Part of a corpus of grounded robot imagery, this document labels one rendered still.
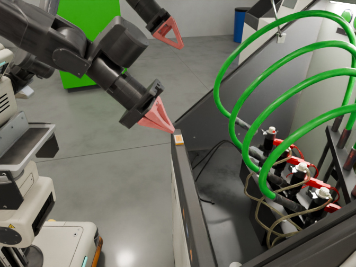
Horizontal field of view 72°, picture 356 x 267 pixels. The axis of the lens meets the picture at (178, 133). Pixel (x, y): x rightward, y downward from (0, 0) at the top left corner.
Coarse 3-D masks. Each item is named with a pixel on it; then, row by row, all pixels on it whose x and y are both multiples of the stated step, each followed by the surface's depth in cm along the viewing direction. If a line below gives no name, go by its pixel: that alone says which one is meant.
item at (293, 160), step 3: (291, 159) 64; (294, 159) 64; (297, 159) 63; (300, 159) 64; (303, 159) 64; (288, 162) 65; (291, 162) 64; (294, 162) 64; (297, 162) 63; (300, 162) 63; (303, 162) 63; (306, 162) 63; (309, 165) 62
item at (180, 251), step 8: (176, 192) 98; (176, 200) 100; (176, 208) 103; (176, 216) 106; (176, 224) 109; (176, 232) 113; (176, 240) 116; (184, 240) 80; (176, 248) 120; (184, 248) 82; (176, 256) 124; (184, 256) 84; (176, 264) 129; (184, 264) 86
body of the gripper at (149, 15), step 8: (144, 0) 62; (152, 0) 63; (136, 8) 64; (144, 8) 63; (152, 8) 63; (160, 8) 64; (144, 16) 64; (152, 16) 63; (160, 16) 64; (152, 24) 62
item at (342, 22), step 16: (288, 16) 54; (304, 16) 54; (320, 16) 55; (336, 16) 55; (256, 32) 55; (352, 32) 57; (240, 48) 56; (224, 64) 58; (352, 64) 62; (352, 80) 64; (224, 112) 64
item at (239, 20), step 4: (236, 8) 602; (240, 8) 602; (244, 8) 602; (248, 8) 602; (236, 12) 601; (240, 12) 592; (244, 12) 587; (236, 16) 606; (240, 16) 596; (244, 16) 591; (236, 20) 609; (240, 20) 601; (236, 24) 614; (240, 24) 606; (236, 28) 618; (240, 28) 610; (236, 32) 623; (240, 32) 616; (236, 36) 628; (240, 36) 620; (236, 40) 633; (240, 40) 626
